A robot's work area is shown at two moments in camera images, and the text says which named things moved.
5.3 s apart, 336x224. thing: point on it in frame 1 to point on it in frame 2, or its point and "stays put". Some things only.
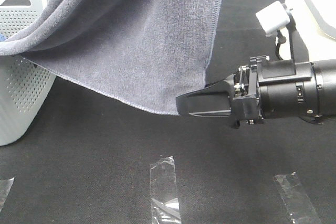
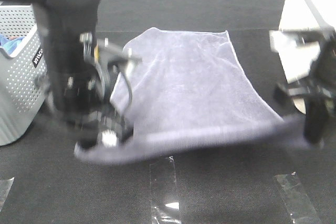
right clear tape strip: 296,199 stays put
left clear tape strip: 5,187 stays put
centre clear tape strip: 164,201 stays put
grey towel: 145,37 to 190,92
